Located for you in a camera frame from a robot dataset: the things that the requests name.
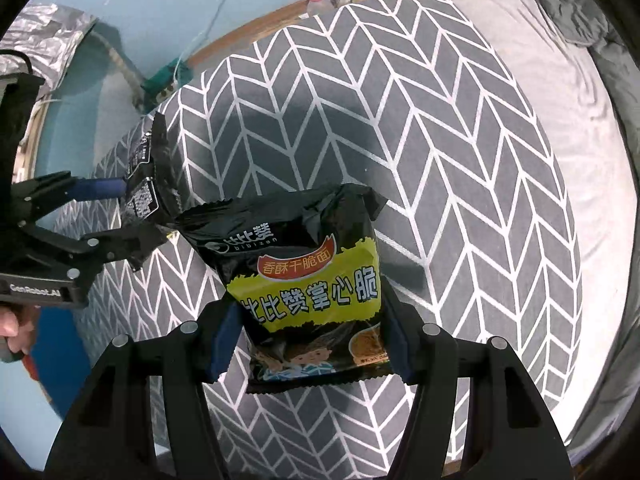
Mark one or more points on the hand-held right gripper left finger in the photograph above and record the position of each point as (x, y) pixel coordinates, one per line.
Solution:
(222, 340)

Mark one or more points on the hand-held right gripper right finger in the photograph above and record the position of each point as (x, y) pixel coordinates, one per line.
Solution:
(400, 345)

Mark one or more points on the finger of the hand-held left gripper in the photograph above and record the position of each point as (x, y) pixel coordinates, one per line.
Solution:
(120, 242)
(95, 189)

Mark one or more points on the black barcode snack packet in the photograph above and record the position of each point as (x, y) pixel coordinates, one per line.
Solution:
(145, 195)

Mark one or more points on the black yellow-label snack bag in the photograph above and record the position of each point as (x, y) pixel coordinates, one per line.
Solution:
(300, 300)

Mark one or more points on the person's left hand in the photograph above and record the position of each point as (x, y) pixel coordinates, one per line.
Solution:
(12, 330)

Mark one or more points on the blue mat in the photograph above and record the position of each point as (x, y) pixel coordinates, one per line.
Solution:
(60, 360)

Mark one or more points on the green power strip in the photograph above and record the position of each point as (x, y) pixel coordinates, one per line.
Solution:
(167, 80)

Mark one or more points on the silver foil sheet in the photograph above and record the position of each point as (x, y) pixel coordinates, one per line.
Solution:
(40, 35)

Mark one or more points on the light grey bed sheet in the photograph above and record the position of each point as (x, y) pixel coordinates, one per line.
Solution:
(575, 135)

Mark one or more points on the clear plastic bottle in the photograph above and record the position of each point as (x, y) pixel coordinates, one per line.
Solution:
(319, 5)

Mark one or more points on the grey blanket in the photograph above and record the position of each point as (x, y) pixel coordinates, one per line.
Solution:
(575, 5)

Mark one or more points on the wooden rail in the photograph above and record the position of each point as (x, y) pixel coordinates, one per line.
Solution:
(250, 32)

